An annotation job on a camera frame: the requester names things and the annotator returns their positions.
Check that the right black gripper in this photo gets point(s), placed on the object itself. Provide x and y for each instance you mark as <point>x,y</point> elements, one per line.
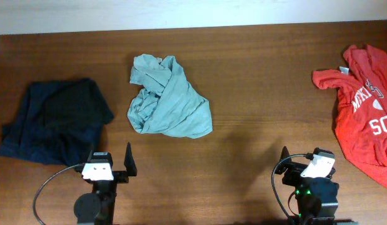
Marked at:
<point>294,171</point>

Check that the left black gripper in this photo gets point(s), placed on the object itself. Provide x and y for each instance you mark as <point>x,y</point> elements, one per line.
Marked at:
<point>123,176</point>

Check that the light teal t-shirt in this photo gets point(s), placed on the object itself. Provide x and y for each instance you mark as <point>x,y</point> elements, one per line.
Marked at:
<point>167,104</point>

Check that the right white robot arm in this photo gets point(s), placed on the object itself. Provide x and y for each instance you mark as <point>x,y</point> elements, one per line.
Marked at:
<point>315,193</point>

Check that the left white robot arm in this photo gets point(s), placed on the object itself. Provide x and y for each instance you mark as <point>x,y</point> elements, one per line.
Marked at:
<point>97,206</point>

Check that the dark navy garment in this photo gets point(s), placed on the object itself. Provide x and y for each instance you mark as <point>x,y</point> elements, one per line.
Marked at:
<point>58,122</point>

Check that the red printed t-shirt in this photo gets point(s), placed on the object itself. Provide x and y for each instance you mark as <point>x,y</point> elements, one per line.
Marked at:
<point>361,123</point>

